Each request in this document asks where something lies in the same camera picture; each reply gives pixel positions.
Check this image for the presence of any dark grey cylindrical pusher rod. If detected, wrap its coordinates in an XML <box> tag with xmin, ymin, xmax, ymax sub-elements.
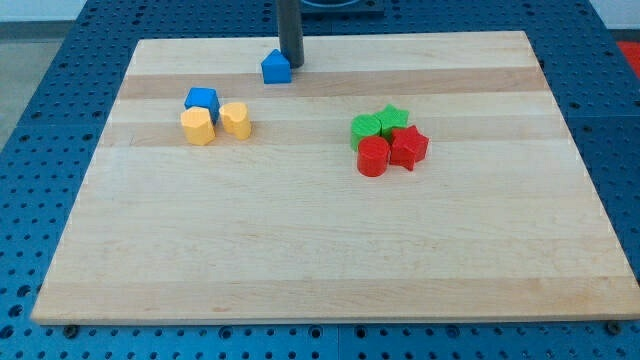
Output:
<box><xmin>276</xmin><ymin>0</ymin><xmax>304</xmax><ymax>68</ymax></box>

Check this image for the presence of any blue triangle block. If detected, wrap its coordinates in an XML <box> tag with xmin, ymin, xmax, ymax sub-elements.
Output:
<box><xmin>261</xmin><ymin>49</ymin><xmax>292</xmax><ymax>84</ymax></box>

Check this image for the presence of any yellow heart block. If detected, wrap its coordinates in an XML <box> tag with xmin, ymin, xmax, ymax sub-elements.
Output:
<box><xmin>219</xmin><ymin>102</ymin><xmax>252</xmax><ymax>140</ymax></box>

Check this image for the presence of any blue cube block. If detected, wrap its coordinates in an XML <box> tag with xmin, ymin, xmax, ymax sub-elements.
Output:
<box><xmin>184</xmin><ymin>87</ymin><xmax>220</xmax><ymax>125</ymax></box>

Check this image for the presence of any green cylinder block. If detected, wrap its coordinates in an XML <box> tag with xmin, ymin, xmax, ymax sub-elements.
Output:
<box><xmin>350</xmin><ymin>114</ymin><xmax>381</xmax><ymax>151</ymax></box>

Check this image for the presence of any yellow pentagon block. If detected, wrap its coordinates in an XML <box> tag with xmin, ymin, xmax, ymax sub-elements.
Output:
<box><xmin>180</xmin><ymin>106</ymin><xmax>216</xmax><ymax>146</ymax></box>

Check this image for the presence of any green star block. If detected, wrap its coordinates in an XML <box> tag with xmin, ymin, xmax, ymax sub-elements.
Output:
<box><xmin>374</xmin><ymin>104</ymin><xmax>409</xmax><ymax>141</ymax></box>

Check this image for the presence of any red cylinder block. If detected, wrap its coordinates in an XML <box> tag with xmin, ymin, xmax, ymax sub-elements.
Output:
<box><xmin>357</xmin><ymin>136</ymin><xmax>390</xmax><ymax>177</ymax></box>

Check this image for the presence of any red star block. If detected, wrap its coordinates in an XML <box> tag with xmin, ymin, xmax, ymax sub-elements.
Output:
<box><xmin>390</xmin><ymin>125</ymin><xmax>430</xmax><ymax>171</ymax></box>

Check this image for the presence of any light wooden board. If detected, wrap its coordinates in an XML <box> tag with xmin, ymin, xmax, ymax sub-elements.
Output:
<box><xmin>31</xmin><ymin>31</ymin><xmax>639</xmax><ymax>326</ymax></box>

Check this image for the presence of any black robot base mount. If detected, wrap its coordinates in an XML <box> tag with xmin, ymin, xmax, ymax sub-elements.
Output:
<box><xmin>300</xmin><ymin>0</ymin><xmax>385</xmax><ymax>16</ymax></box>

